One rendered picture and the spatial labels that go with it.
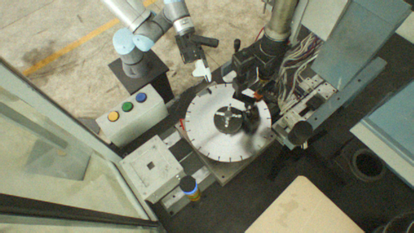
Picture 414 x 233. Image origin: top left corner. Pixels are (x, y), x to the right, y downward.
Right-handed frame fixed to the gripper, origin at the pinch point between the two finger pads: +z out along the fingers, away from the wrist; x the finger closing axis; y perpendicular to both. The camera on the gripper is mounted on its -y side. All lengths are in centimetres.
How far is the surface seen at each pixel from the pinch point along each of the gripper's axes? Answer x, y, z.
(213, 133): 8.3, 8.0, 19.7
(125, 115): -9.5, 37.6, 1.9
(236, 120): 8.7, -2.2, 18.3
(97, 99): -128, 74, -15
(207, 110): 3.0, 5.9, 11.8
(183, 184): 35.5, 23.8, 22.7
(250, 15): -146, -90, -40
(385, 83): -7, -84, 35
